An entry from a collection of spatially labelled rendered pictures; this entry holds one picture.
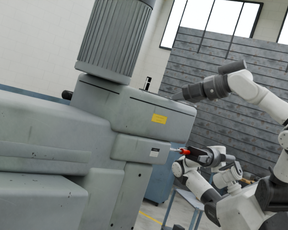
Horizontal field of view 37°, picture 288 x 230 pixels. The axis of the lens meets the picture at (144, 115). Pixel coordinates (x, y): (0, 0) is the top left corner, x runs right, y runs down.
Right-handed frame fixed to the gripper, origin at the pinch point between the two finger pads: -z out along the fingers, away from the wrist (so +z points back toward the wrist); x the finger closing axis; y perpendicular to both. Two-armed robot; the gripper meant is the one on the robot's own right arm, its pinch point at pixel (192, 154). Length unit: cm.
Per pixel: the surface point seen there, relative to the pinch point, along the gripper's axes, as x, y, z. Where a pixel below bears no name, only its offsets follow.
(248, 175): -252, 74, 643
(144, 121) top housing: -2.0, -8.9, -34.4
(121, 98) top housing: -3, -14, -48
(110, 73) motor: -6, -21, -54
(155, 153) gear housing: -3.0, 2.1, -21.2
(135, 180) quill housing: -5.1, 14.4, -25.2
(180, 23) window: -586, -219, 715
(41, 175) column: -4, 14, -71
